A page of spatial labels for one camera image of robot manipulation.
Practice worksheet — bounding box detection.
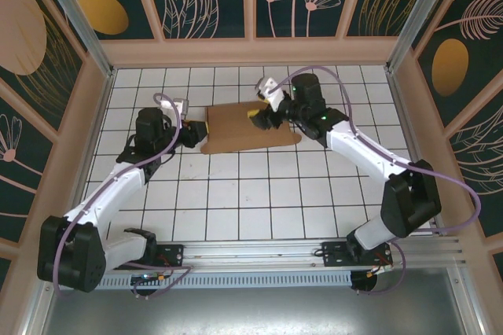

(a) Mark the brown cardboard paper box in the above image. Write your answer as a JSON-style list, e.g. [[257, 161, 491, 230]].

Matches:
[[198, 101, 302, 155]]

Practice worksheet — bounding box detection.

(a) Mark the small green circuit board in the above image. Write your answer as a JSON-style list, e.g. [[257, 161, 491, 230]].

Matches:
[[130, 271, 169, 285]]

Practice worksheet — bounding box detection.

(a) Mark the grey metal sheet panel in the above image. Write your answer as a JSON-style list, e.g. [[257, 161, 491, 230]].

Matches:
[[39, 286, 471, 335]]

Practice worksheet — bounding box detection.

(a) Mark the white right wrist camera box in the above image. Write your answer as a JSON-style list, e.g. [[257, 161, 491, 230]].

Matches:
[[255, 77, 286, 112]]

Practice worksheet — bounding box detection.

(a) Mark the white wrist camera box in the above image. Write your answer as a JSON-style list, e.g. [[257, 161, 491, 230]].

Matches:
[[169, 97, 190, 116], [255, 77, 286, 112]]

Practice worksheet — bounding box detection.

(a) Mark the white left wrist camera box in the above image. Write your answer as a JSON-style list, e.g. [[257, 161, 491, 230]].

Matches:
[[169, 97, 190, 116]]

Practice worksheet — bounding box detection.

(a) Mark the aluminium table side rail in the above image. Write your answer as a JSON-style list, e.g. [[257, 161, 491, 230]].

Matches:
[[387, 69, 442, 236], [58, 69, 116, 242]]

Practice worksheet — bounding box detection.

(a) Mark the aluminium corner post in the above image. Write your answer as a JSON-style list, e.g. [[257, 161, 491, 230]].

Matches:
[[31, 0, 115, 79], [384, 0, 449, 72]]

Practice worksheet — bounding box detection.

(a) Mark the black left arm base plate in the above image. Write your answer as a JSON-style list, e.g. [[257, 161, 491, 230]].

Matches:
[[155, 243, 185, 271]]

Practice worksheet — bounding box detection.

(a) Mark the aluminium mounting rail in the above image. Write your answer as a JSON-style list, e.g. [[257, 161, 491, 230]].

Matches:
[[37, 236, 471, 273]]

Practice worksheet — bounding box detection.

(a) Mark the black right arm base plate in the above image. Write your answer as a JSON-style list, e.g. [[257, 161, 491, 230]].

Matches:
[[321, 241, 393, 269]]

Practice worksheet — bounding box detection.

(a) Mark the grey slotted cable duct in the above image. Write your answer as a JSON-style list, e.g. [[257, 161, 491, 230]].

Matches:
[[96, 271, 353, 289]]

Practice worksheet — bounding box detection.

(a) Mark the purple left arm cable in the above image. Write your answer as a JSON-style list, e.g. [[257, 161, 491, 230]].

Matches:
[[50, 93, 196, 300]]

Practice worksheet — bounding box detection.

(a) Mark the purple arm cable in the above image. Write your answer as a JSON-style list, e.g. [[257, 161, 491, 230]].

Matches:
[[50, 93, 196, 300], [277, 65, 483, 296]]

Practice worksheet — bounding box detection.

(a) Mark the yellow wire connector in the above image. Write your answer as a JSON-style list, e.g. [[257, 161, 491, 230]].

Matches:
[[365, 263, 394, 279]]

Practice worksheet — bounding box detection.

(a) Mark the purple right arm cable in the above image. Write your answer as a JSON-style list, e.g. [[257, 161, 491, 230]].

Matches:
[[277, 65, 483, 296]]

